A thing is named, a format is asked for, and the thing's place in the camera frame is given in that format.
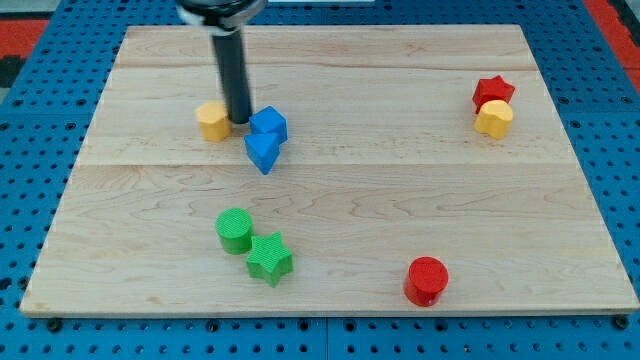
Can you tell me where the red star block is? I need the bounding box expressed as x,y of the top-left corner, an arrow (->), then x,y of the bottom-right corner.
472,75 -> 516,114

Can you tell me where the green star block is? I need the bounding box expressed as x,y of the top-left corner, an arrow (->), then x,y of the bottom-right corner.
246,232 -> 293,287

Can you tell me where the blue triangle block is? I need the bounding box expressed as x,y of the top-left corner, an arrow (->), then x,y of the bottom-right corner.
244,133 -> 280,175

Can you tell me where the red cylinder block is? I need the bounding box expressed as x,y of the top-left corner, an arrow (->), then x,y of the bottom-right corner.
403,256 -> 449,307

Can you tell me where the blue cube block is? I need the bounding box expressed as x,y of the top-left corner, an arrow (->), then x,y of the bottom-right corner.
249,106 -> 288,144

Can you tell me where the green cylinder block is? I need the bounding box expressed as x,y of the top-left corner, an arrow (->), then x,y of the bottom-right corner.
215,207 -> 253,255

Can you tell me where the wooden board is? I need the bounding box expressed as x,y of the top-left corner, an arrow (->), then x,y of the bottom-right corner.
20,25 -> 639,319

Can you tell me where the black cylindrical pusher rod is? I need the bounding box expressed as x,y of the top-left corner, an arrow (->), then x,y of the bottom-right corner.
212,29 -> 253,124

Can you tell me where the yellow pentagon block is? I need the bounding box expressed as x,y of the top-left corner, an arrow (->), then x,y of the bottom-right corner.
195,101 -> 232,142

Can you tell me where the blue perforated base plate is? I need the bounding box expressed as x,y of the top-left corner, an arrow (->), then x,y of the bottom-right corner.
1,0 -> 639,359

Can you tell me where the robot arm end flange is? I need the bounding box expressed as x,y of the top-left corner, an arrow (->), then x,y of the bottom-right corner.
176,0 -> 268,35

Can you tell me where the yellow heart block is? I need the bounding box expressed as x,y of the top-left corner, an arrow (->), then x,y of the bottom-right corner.
474,100 -> 514,140

